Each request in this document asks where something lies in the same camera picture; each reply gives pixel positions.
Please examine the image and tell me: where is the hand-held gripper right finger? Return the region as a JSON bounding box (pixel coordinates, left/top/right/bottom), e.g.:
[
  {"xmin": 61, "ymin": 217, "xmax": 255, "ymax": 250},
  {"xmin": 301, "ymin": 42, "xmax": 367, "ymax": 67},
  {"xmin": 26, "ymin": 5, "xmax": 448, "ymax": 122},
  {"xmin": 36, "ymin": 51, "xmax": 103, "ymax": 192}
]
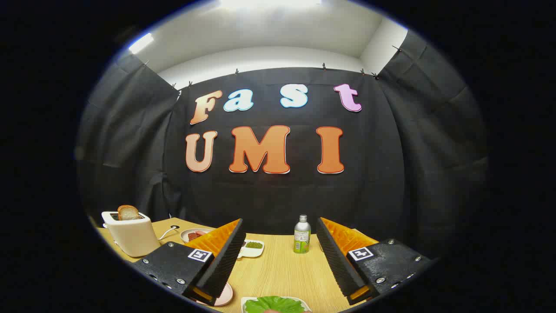
[{"xmin": 316, "ymin": 217, "xmax": 437, "ymax": 306}]

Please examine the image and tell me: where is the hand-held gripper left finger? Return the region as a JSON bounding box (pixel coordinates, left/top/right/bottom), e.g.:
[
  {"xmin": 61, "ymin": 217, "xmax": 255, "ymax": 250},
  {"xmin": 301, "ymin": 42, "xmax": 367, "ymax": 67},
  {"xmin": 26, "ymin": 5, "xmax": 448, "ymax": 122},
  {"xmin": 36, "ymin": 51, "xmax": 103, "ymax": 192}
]
[{"xmin": 132, "ymin": 218, "xmax": 247, "ymax": 306}]

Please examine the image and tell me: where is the green lettuce leaf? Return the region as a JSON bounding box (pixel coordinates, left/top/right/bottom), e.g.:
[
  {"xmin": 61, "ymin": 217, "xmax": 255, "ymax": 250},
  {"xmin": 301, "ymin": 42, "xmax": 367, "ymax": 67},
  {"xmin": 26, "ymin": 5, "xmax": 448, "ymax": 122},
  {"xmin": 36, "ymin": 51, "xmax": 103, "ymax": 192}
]
[{"xmin": 245, "ymin": 296, "xmax": 305, "ymax": 313}]

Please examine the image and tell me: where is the toasted bread slice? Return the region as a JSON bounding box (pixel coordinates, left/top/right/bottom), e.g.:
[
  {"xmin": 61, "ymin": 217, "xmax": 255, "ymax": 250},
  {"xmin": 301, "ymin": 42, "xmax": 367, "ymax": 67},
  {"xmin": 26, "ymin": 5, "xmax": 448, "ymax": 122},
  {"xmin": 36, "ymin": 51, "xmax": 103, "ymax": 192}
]
[{"xmin": 117, "ymin": 205, "xmax": 140, "ymax": 221}]

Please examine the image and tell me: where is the white divided dish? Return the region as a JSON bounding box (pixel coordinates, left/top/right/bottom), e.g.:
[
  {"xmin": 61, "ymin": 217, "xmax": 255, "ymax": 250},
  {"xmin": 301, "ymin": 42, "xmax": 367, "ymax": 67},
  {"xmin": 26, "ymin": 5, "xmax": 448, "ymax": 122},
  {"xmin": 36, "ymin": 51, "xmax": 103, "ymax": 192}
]
[{"xmin": 238, "ymin": 239, "xmax": 265, "ymax": 259}]

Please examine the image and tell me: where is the green label metal bottle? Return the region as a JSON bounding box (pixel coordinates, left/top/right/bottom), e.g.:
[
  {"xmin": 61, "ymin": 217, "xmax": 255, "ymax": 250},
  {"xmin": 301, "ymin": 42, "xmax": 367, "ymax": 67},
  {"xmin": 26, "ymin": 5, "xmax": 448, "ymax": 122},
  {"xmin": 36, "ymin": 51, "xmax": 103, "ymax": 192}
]
[{"xmin": 294, "ymin": 214, "xmax": 311, "ymax": 254}]

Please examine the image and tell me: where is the pink round plate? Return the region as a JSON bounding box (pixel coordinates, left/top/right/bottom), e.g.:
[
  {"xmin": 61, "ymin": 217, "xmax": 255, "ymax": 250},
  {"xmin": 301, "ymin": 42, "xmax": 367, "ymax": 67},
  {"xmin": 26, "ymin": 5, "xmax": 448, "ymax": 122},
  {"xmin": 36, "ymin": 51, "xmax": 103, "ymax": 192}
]
[{"xmin": 195, "ymin": 283, "xmax": 234, "ymax": 306}]

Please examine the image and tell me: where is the white round meat plate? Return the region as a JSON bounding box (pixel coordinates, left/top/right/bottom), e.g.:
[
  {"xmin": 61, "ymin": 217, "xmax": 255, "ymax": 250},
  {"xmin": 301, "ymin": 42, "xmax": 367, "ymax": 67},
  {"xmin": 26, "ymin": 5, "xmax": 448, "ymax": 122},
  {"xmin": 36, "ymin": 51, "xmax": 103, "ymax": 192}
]
[{"xmin": 180, "ymin": 228, "xmax": 215, "ymax": 243}]

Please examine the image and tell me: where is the white rounded plate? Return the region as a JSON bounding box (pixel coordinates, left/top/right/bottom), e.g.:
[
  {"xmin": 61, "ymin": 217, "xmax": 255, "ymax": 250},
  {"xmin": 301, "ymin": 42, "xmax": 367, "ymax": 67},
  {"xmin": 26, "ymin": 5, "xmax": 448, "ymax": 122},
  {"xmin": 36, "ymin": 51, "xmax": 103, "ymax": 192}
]
[{"xmin": 241, "ymin": 296, "xmax": 312, "ymax": 313}]

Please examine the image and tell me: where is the black backdrop cloth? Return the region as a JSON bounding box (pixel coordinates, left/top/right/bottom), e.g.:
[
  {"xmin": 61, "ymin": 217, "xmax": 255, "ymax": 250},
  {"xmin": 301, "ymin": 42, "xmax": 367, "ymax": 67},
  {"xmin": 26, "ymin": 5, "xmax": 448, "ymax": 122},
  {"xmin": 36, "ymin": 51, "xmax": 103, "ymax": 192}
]
[{"xmin": 76, "ymin": 30, "xmax": 489, "ymax": 261}]

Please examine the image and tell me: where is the white toaster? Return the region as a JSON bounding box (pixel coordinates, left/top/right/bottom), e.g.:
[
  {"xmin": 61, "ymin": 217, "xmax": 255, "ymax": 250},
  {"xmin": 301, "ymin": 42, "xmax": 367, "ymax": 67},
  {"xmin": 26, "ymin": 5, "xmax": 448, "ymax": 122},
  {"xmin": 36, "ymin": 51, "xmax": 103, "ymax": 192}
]
[{"xmin": 101, "ymin": 211, "xmax": 161, "ymax": 257}]

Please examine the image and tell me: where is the bright ceiling light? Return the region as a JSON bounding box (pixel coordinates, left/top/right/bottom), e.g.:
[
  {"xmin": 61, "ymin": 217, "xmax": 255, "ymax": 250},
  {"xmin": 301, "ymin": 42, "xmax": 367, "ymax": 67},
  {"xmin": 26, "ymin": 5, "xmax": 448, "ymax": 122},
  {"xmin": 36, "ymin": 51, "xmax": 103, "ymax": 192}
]
[{"xmin": 129, "ymin": 33, "xmax": 155, "ymax": 54}]

